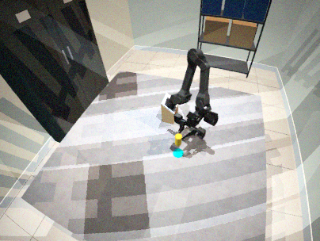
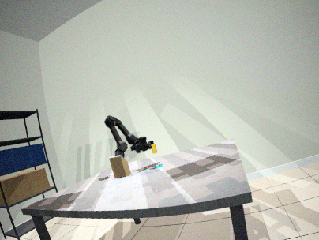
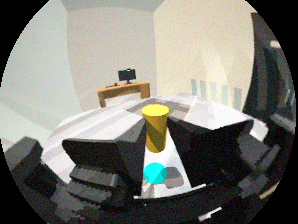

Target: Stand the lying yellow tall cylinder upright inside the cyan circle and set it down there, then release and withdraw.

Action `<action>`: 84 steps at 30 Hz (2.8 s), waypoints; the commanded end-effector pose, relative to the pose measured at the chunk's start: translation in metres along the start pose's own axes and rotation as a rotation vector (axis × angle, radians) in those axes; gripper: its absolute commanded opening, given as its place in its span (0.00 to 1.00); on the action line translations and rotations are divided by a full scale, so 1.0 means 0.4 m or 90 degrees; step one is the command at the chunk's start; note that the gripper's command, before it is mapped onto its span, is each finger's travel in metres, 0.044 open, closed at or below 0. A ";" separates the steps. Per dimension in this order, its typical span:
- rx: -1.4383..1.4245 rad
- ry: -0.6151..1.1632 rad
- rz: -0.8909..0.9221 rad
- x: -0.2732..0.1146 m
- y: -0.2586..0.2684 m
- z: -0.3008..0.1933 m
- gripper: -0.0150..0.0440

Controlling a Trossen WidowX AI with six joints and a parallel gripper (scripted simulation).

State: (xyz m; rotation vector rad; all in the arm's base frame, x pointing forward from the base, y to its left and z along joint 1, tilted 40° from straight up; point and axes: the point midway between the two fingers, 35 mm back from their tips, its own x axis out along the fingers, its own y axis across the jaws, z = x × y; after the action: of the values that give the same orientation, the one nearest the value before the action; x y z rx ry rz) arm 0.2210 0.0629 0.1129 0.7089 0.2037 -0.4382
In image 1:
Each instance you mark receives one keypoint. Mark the cyan circle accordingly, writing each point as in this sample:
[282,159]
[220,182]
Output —
[178,153]

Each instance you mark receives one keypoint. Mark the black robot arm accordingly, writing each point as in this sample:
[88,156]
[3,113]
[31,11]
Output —
[195,57]

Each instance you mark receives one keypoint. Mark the yellow cylinder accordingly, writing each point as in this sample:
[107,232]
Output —
[178,139]

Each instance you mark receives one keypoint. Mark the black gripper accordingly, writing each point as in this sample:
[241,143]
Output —
[178,118]

